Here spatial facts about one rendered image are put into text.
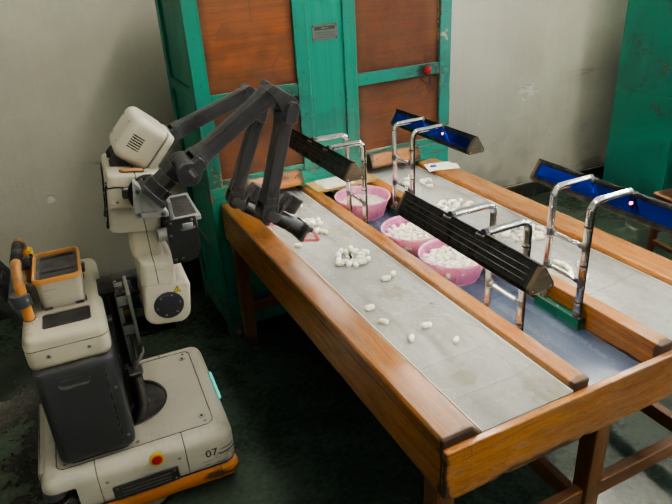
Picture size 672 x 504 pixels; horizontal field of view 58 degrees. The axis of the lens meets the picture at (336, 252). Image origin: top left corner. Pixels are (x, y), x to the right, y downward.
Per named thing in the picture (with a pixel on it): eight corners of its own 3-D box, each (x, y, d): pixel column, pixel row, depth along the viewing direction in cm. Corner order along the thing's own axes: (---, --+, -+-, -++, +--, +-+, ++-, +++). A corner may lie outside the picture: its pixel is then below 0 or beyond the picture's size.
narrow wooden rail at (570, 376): (570, 416, 165) (574, 383, 160) (302, 206, 312) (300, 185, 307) (585, 409, 167) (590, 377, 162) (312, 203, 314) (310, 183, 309)
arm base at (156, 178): (136, 180, 191) (141, 191, 181) (155, 161, 191) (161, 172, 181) (157, 197, 195) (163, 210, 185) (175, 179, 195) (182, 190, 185)
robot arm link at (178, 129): (251, 75, 234) (258, 79, 226) (265, 107, 241) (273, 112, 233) (145, 129, 226) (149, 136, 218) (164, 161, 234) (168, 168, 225)
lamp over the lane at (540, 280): (529, 296, 148) (531, 270, 145) (394, 213, 198) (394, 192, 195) (554, 288, 151) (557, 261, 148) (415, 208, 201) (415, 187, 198)
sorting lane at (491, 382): (482, 438, 151) (482, 431, 150) (244, 207, 298) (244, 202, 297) (573, 397, 162) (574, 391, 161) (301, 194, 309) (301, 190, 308)
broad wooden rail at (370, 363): (440, 497, 152) (441, 441, 144) (225, 238, 300) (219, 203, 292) (478, 479, 157) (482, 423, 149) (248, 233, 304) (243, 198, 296)
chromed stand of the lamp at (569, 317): (577, 331, 197) (595, 202, 177) (533, 303, 213) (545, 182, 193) (619, 314, 204) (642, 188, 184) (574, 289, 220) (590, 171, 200)
